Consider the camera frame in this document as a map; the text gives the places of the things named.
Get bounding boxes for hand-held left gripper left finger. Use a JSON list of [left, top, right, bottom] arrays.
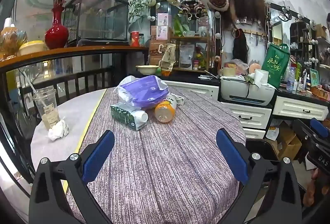
[[29, 130, 115, 224]]

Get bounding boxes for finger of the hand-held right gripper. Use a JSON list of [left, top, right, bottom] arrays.
[[292, 118, 330, 147]]

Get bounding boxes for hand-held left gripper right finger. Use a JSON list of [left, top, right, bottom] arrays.
[[216, 128, 303, 224]]

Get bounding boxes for black trash bin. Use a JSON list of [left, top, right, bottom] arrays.
[[244, 138, 281, 162]]

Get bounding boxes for green tissue packet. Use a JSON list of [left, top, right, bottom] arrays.
[[110, 103, 149, 132]]

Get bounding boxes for white plastic bottle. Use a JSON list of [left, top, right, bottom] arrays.
[[126, 108, 149, 124]]

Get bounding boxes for purple plastic bag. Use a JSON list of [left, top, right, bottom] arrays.
[[113, 75, 170, 111]]

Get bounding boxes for orange juice bottle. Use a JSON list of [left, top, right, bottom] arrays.
[[154, 94, 185, 123]]

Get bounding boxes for person's right hand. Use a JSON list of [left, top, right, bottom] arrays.
[[303, 170, 330, 207]]

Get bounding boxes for wide white drawer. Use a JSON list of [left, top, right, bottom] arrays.
[[273, 96, 329, 121]]

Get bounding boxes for wooden tray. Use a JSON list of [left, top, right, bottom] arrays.
[[311, 86, 330, 101]]

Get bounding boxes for cardboard box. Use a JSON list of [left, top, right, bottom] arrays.
[[277, 123, 302, 160]]

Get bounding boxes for white foam table cover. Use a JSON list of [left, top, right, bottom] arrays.
[[30, 88, 107, 188]]

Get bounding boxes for white bag yellow print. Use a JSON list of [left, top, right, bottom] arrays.
[[265, 126, 280, 142]]

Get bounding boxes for green framed picture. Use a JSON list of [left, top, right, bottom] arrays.
[[309, 68, 320, 88]]

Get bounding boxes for crumpled white tissue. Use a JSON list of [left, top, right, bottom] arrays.
[[48, 117, 70, 140]]

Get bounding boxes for clear water bottle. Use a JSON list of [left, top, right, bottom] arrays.
[[286, 67, 296, 92]]

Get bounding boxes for white printer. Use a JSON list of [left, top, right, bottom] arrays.
[[220, 77, 276, 106]]

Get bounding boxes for clear plastic cup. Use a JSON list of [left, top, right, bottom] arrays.
[[32, 86, 61, 129]]

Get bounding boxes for green tote bag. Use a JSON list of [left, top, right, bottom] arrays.
[[262, 43, 291, 89]]

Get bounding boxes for toilet paper roll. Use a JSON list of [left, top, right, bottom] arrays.
[[254, 69, 269, 88]]

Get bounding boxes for white cabinet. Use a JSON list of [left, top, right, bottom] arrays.
[[165, 81, 219, 101]]

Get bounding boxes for black railing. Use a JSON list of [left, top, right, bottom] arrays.
[[0, 66, 115, 137]]

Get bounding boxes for pink plastic bag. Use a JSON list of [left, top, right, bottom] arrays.
[[227, 59, 249, 75]]

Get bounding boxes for cream basin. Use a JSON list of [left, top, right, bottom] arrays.
[[136, 65, 159, 75]]

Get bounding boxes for white drinking straw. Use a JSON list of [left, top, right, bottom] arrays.
[[22, 70, 39, 101]]

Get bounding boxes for wooden ledge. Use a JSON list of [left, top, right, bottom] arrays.
[[0, 45, 150, 68]]

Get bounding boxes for hanging black wig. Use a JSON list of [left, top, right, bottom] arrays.
[[232, 29, 248, 64]]

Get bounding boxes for brown printed box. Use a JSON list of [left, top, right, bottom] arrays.
[[149, 39, 171, 66]]

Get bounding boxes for beige paper bag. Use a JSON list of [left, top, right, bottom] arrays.
[[158, 43, 176, 71]]

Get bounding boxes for red canister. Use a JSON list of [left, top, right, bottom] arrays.
[[130, 31, 140, 47]]

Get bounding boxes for bamboo shelf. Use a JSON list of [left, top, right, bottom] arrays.
[[170, 36, 210, 72]]

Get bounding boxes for red ceramic vase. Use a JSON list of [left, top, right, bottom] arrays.
[[44, 6, 69, 49]]

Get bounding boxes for cream bowl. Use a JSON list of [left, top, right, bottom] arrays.
[[19, 41, 48, 56]]

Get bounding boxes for glass terrarium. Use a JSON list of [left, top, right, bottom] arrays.
[[63, 0, 129, 46]]

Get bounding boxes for large pink box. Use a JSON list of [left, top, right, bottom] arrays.
[[150, 26, 169, 40]]

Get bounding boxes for hanging brown hair extensions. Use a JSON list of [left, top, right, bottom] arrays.
[[220, 0, 266, 30]]

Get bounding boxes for golden patterned vase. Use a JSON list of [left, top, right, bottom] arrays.
[[0, 18, 27, 55]]

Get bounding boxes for small pink box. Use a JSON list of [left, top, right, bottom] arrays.
[[157, 13, 171, 26]]

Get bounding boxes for dark ornate headdress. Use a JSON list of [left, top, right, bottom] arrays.
[[179, 0, 209, 20]]

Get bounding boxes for vanity mirror with bulbs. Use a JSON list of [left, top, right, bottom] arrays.
[[148, 0, 222, 70]]

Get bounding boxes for white drawer black handle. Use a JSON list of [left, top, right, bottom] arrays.
[[220, 102, 272, 129], [242, 127, 266, 139]]

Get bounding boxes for wall mirror with bulbs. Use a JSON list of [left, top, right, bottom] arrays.
[[268, 2, 330, 70]]

